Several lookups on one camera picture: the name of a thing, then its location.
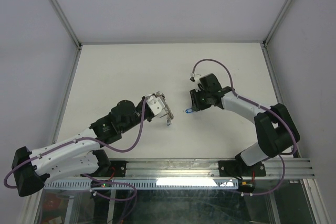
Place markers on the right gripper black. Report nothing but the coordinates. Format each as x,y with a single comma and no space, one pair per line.
196,105

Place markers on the blue key tag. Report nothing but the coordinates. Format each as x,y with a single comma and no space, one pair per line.
189,110

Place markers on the metal keyring holder with rings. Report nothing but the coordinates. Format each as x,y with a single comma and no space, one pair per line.
168,112

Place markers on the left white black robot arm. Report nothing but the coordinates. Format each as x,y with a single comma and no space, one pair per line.
81,154

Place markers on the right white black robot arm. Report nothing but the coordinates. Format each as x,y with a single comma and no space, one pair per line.
274,126

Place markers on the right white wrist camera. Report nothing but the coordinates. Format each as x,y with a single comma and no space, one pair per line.
195,77

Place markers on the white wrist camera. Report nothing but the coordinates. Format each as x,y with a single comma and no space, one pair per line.
155,102
195,77

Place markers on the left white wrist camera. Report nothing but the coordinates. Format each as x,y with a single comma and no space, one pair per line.
155,102

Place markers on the grey slotted cable duct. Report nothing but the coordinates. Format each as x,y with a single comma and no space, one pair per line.
143,184

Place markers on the aluminium mounting rail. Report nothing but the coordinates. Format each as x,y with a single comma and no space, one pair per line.
288,168

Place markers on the right aluminium frame post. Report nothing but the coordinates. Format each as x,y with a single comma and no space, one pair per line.
279,18

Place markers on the aluminium frame post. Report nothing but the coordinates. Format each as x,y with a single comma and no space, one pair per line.
279,18
65,22

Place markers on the left aluminium frame post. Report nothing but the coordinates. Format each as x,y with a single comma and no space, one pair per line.
65,22

